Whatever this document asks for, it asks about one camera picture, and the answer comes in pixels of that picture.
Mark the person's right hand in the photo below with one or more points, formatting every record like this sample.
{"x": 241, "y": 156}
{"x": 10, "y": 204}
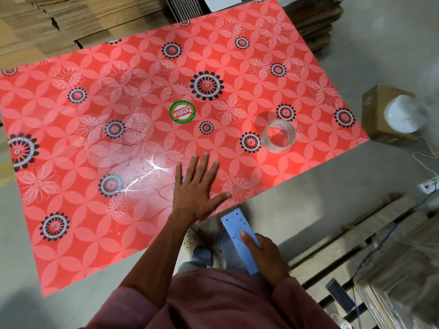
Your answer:
{"x": 269, "y": 262}

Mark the person's left hand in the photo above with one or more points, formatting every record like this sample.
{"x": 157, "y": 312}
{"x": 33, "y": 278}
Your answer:
{"x": 193, "y": 197}

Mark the person's right thumb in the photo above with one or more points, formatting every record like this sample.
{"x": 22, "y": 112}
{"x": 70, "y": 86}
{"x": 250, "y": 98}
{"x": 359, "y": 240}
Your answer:
{"x": 248, "y": 240}

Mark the person's left thumb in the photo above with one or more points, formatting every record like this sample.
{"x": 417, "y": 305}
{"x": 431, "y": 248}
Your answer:
{"x": 220, "y": 200}

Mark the person's left middle finger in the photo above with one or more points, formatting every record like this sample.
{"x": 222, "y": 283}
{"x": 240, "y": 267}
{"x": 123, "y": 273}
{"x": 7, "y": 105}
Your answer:
{"x": 203, "y": 167}

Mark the person's left little finger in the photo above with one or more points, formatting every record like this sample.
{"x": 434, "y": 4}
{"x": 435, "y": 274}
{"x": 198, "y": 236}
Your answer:
{"x": 179, "y": 176}

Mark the blue tape cutter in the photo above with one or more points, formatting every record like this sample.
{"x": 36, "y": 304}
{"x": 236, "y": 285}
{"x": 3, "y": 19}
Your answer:
{"x": 236, "y": 227}

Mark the person's left forearm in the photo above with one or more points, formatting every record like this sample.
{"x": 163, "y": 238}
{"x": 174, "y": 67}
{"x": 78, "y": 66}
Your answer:
{"x": 157, "y": 256}

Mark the blue jeans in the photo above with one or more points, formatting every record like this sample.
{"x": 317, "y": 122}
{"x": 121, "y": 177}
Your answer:
{"x": 205, "y": 258}

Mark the white perforated shoe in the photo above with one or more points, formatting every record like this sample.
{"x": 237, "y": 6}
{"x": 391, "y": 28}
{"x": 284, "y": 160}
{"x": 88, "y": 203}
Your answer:
{"x": 190, "y": 239}

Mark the round green red sticker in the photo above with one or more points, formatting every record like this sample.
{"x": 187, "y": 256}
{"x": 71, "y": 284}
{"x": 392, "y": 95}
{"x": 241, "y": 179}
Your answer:
{"x": 182, "y": 113}

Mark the pink shirt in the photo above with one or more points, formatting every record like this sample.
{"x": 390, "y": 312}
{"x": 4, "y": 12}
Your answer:
{"x": 212, "y": 301}

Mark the clear packing tape roll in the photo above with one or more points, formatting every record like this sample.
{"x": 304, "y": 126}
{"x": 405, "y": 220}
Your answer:
{"x": 271, "y": 146}

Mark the red floral table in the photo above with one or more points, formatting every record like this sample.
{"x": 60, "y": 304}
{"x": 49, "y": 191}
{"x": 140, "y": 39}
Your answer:
{"x": 103, "y": 150}

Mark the black smartphone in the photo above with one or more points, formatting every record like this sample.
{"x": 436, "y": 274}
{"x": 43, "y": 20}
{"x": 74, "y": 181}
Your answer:
{"x": 339, "y": 295}

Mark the wooden pallet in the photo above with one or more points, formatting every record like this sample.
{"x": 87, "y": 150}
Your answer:
{"x": 360, "y": 232}

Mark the plastic wrapped bundle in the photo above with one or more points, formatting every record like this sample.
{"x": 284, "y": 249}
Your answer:
{"x": 404, "y": 277}

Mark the stack of dark corrugated sheets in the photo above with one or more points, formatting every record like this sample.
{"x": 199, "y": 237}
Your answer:
{"x": 185, "y": 6}

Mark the white sheet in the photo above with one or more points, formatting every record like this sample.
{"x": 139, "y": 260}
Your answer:
{"x": 223, "y": 1}

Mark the brown cardboard box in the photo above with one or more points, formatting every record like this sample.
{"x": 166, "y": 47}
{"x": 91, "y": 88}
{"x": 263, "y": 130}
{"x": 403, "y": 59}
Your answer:
{"x": 373, "y": 116}

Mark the pile of brown cardboard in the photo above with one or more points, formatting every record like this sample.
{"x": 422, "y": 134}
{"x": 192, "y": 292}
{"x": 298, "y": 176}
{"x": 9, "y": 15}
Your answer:
{"x": 315, "y": 27}

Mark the stack of flat cardboard sheets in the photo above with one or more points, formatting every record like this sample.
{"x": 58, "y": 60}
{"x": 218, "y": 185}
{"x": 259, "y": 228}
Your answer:
{"x": 85, "y": 17}

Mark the white power socket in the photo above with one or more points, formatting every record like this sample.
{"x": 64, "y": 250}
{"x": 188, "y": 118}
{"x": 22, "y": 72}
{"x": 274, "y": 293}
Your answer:
{"x": 428, "y": 186}

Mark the white round lamp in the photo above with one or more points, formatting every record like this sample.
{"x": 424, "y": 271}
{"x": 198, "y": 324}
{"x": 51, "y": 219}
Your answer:
{"x": 404, "y": 114}

